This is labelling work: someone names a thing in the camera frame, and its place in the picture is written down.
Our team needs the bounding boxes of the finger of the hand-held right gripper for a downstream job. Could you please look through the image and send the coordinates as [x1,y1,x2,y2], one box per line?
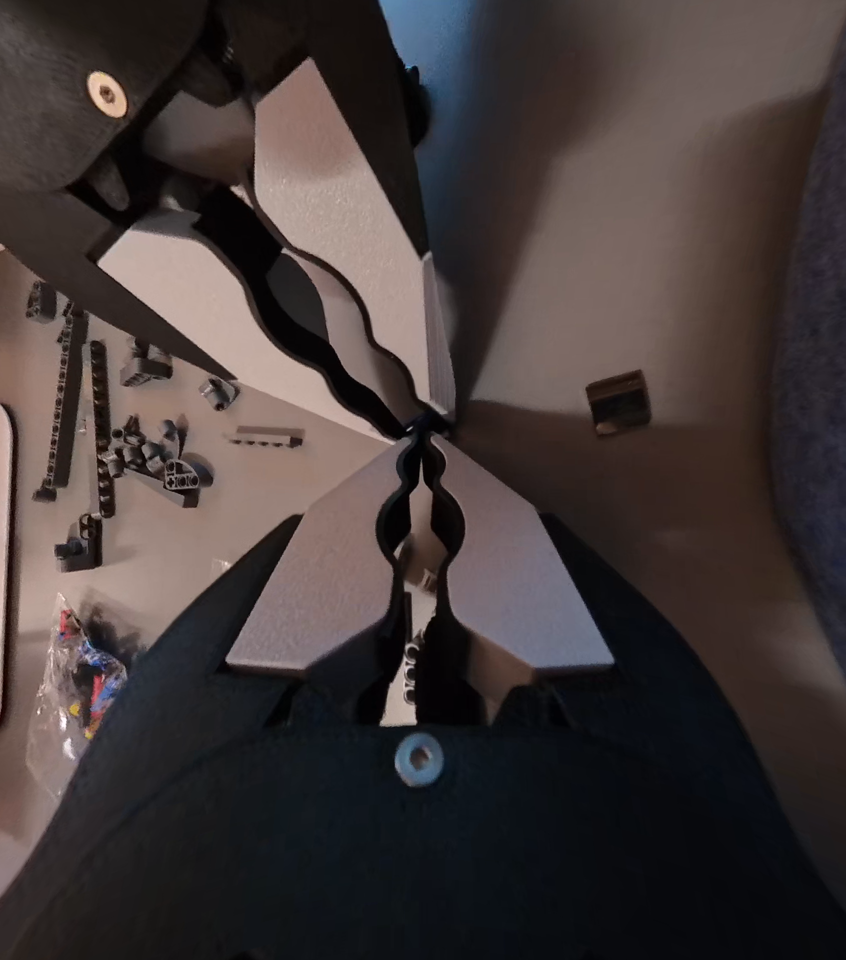
[95,201,408,442]
[249,57,459,423]

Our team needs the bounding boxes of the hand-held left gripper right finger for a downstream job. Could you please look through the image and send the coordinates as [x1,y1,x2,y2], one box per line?
[426,435,617,725]

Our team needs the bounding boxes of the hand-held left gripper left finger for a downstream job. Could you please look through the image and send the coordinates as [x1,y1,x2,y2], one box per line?
[225,437,424,725]

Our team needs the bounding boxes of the black plate assembly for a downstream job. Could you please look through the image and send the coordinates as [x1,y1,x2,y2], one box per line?
[402,407,457,444]

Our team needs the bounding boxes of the long dark grey lego plate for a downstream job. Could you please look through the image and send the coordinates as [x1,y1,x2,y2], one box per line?
[88,339,119,521]

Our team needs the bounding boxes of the grey studded lego plate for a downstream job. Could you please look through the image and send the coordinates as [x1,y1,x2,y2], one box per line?
[225,424,306,450]

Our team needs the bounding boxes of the pile of dark grey pieces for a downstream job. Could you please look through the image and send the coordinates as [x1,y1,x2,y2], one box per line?
[24,281,242,573]

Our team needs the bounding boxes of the long dark grey holed beam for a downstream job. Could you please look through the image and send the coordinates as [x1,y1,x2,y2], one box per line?
[32,303,91,504]

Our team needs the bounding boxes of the zip bag of multicoloured parts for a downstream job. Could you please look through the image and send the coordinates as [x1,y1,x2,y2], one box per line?
[24,591,148,760]

